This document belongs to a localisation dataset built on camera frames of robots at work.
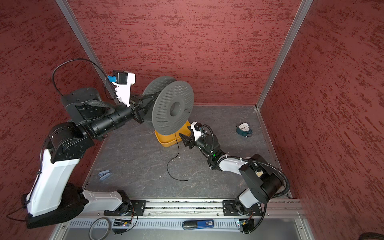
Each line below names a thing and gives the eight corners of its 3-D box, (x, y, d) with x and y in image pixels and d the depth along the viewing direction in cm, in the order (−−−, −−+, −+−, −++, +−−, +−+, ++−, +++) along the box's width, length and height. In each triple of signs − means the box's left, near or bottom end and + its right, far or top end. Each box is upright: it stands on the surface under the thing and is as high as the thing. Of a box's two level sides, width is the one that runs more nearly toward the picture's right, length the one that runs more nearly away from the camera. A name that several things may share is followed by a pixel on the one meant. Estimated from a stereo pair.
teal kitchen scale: (241, 139, 103) (242, 135, 99) (234, 128, 109) (236, 124, 106) (251, 136, 105) (253, 132, 101) (244, 125, 111) (246, 121, 107)
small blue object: (101, 180, 85) (99, 178, 83) (100, 173, 87) (98, 172, 85) (112, 175, 87) (109, 173, 85) (110, 169, 89) (108, 167, 87)
